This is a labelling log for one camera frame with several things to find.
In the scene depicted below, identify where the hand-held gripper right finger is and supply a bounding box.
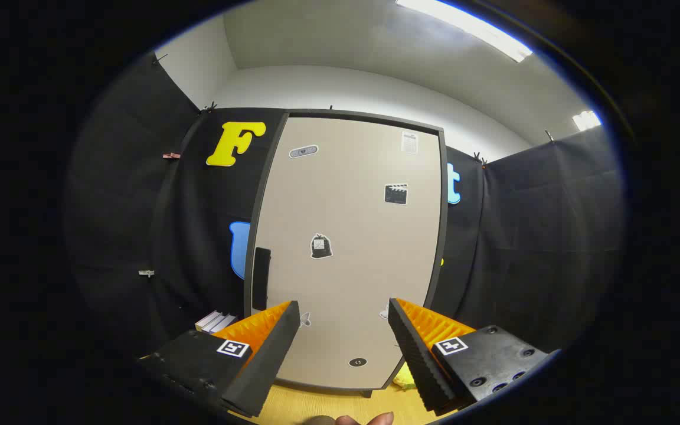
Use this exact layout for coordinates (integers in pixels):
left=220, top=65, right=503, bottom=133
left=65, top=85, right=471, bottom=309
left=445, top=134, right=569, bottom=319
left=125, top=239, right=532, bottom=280
left=387, top=297, right=563, bottom=415

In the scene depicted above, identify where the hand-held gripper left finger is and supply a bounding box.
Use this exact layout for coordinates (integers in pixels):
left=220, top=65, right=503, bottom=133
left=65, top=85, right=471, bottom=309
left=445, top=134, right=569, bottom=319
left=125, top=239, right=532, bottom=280
left=138, top=300, right=302, bottom=419

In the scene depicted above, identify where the dark grey shoe cabinet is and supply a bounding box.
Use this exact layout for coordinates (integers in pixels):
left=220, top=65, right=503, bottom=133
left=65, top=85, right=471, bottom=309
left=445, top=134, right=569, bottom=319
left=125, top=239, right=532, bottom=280
left=243, top=108, right=449, bottom=398

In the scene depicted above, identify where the yellow-green round object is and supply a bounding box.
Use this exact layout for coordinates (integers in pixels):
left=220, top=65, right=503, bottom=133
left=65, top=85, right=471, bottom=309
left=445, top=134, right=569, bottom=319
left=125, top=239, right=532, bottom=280
left=391, top=362, right=418, bottom=391

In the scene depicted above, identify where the white book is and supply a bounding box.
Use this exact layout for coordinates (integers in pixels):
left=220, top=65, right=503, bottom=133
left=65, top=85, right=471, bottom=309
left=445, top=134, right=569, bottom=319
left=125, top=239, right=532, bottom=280
left=195, top=310, right=224, bottom=332

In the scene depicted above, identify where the black backdrop cloth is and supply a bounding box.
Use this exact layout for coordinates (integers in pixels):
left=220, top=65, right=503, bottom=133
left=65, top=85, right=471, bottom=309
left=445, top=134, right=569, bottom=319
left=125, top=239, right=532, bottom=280
left=66, top=53, right=624, bottom=361

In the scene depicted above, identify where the small ceiling light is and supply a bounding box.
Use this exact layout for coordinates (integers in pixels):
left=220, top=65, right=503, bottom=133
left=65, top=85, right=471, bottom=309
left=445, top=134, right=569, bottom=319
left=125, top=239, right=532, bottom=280
left=572, top=110, right=602, bottom=132

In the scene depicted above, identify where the long ceiling light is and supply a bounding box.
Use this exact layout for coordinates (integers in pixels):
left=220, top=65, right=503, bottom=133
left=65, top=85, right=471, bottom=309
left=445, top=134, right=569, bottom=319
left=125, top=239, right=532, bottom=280
left=396, top=0, right=533, bottom=63

